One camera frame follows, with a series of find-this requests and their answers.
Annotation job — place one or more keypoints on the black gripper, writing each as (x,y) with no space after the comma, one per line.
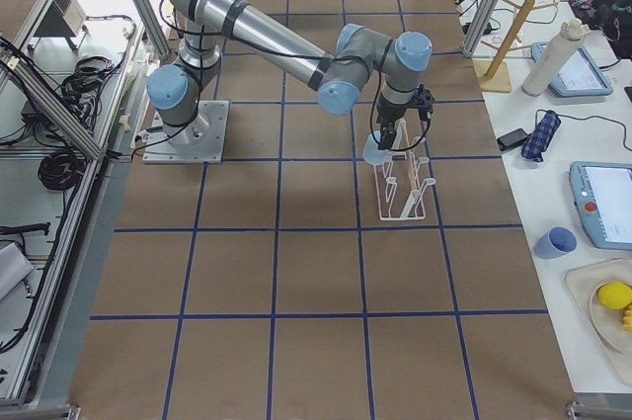
(387,120)

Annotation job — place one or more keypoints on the light blue cup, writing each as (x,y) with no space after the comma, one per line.
(371,154)

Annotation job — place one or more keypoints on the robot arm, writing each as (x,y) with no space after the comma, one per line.
(337,78)

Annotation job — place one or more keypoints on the blue cup on side table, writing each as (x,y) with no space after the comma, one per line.
(556,242)

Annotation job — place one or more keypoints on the wooden mug tree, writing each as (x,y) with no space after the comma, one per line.
(493,75)

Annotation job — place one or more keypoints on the black phone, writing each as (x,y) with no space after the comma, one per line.
(512,139)

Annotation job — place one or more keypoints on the folded plaid umbrella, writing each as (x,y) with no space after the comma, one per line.
(538,142)

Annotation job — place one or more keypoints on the blue teach pendant far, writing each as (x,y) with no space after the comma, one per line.
(580,77)

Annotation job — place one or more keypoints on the blue teach pendant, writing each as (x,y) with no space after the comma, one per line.
(602,194)
(580,77)

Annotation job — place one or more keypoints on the blue teach pendant near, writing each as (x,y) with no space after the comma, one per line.
(602,194)

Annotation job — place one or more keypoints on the cream tray on side table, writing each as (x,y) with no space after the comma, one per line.
(608,323)

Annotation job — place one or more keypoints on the person in black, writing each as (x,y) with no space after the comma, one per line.
(613,17)

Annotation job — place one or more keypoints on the yellow lemon toy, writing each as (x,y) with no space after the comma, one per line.
(614,295)

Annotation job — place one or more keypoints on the white wire cup rack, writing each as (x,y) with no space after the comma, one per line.
(402,179)

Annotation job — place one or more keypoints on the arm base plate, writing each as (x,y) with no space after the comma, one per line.
(201,141)

